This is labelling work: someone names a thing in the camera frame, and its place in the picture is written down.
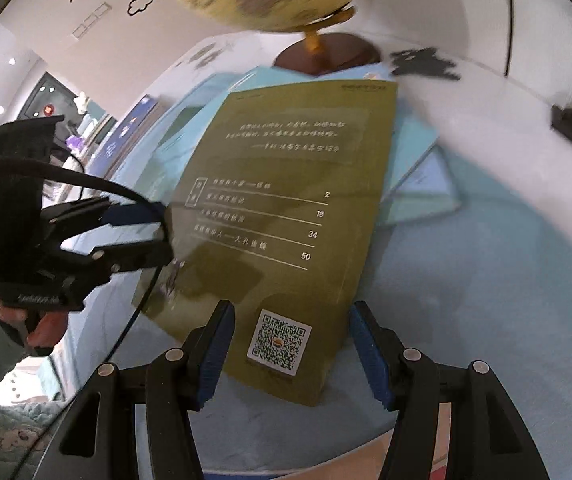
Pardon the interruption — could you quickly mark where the light blue book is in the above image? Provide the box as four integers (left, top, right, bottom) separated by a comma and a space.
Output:
153, 62, 442, 201

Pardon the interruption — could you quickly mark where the person's left hand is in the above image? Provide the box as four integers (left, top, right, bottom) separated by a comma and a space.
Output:
0, 294, 71, 357

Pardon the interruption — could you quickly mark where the light blue textured mat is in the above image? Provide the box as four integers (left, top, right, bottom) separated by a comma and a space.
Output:
36, 67, 572, 476

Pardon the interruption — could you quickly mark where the dark wall screen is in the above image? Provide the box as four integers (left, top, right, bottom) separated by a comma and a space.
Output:
20, 71, 76, 122

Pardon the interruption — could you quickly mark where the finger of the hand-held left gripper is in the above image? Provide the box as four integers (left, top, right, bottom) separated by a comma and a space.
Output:
60, 239, 174, 287
41, 196, 168, 242

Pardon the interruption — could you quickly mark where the dark blue book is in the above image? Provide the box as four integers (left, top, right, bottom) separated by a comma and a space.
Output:
100, 96, 161, 183

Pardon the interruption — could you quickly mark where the person's quilted green clothing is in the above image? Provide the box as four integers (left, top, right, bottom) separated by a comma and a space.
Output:
0, 395, 69, 480

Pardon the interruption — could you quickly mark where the black cable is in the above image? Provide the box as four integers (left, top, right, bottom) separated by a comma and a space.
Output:
0, 157, 172, 480

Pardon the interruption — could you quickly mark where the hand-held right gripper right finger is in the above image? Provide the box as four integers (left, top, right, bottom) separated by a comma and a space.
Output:
348, 301, 549, 480

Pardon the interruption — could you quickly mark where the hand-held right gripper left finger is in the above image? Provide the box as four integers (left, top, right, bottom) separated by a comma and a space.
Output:
33, 300, 237, 480

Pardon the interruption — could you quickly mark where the olive green book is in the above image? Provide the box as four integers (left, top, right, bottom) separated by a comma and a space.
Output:
131, 79, 399, 407

